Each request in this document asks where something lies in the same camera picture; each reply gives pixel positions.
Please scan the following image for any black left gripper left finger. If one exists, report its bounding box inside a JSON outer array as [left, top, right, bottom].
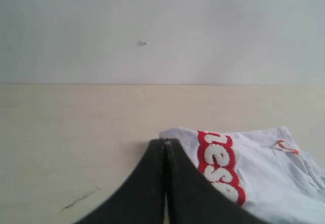
[[77, 139, 165, 224]]

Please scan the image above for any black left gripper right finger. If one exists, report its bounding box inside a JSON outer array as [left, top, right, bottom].
[[164, 139, 265, 224]]

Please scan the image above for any white t-shirt red lettering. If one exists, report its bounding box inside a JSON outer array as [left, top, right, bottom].
[[159, 127, 324, 223]]

